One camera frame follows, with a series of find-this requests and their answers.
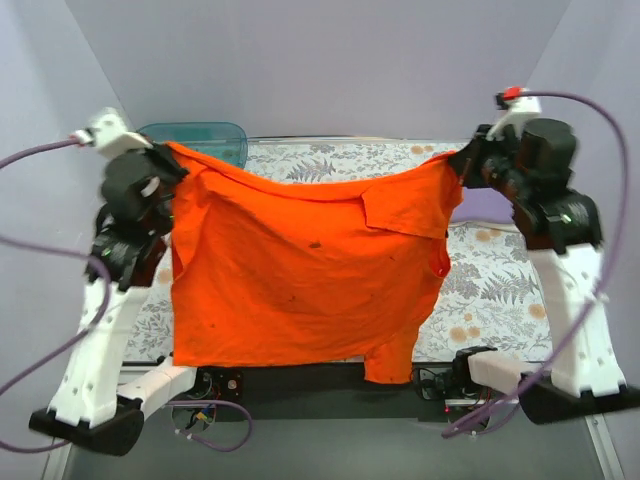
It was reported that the floral table mat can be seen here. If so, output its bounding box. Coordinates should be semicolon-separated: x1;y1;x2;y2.
119;139;556;364

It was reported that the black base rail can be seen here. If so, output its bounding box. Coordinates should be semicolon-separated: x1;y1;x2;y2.
178;362;498;426

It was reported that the orange t-shirt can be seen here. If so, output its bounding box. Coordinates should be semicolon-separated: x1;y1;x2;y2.
170;144;463;385

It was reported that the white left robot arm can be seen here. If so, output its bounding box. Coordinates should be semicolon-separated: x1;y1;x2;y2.
29;144;213;456

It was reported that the teal plastic bin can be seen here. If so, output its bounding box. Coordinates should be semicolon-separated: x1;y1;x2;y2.
138;122;248;169

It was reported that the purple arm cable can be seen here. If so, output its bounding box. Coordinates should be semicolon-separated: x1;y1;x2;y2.
0;138;256;454
414;89;632;441

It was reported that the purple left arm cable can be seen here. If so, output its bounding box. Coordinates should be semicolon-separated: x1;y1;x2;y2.
0;138;256;454

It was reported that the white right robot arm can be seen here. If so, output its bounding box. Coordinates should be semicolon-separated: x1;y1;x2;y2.
448;118;639;425

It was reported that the purple folded t-shirt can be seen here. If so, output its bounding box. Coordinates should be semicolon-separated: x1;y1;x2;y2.
451;188;512;225

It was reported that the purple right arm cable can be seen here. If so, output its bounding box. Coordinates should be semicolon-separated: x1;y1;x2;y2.
414;89;632;441

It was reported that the aluminium table frame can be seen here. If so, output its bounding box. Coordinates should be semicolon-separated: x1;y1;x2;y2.
42;359;626;480

